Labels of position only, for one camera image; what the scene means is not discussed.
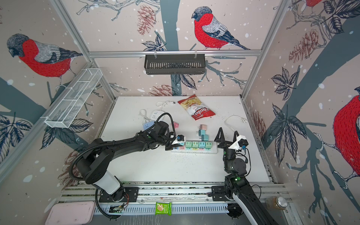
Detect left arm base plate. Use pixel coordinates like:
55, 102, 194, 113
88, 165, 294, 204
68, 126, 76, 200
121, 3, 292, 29
99, 187, 139, 203

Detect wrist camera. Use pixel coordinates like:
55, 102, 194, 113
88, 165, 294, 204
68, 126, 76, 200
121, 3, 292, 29
172, 135, 186, 145
228, 135, 248, 151

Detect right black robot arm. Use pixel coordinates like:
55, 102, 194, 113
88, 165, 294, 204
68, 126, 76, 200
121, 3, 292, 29
214, 128, 277, 225

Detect white mesh wall shelf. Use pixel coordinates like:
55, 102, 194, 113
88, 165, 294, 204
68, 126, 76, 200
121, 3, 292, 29
45, 68, 103, 128

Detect white square socket cube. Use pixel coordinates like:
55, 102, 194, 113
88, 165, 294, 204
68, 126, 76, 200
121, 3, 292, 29
150, 110, 165, 121

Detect green snack packet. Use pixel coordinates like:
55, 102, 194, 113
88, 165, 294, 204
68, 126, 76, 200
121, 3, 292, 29
155, 202, 172, 216

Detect pink tray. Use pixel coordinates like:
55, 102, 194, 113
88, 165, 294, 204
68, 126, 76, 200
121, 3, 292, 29
45, 201, 96, 225

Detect white power strip cable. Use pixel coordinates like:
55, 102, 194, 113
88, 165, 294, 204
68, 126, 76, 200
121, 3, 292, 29
224, 115, 248, 133

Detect red white chips bag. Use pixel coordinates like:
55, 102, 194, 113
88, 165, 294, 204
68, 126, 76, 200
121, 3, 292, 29
178, 95, 216, 121

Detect glass jar with lid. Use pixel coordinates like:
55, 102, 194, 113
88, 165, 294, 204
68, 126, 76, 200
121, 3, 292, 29
265, 196, 288, 210

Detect black hanging wire basket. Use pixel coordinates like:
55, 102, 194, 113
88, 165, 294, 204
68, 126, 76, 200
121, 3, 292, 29
144, 54, 206, 75

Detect teal charger plug front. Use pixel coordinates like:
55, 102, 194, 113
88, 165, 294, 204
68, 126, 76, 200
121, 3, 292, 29
198, 142, 206, 149

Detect white multicolour power strip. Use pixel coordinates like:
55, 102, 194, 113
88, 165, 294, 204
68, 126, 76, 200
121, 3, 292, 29
171, 142, 218, 154

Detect blue square socket cube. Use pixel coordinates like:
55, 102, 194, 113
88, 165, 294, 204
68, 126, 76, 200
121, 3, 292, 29
143, 121, 155, 130

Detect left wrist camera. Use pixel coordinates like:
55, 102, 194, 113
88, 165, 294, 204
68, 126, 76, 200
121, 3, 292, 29
172, 135, 186, 145

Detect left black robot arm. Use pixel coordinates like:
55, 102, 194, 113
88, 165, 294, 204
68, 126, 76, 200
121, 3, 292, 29
68, 112, 186, 202

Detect pink usb charger plug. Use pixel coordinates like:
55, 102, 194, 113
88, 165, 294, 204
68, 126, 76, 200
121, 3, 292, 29
199, 124, 207, 131

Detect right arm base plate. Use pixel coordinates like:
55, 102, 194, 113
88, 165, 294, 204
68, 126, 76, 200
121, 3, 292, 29
208, 186, 233, 202

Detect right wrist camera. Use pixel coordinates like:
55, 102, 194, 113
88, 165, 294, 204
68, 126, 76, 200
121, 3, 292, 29
228, 135, 248, 151

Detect light green charger plug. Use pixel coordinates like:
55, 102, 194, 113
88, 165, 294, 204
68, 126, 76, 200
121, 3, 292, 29
205, 142, 212, 149

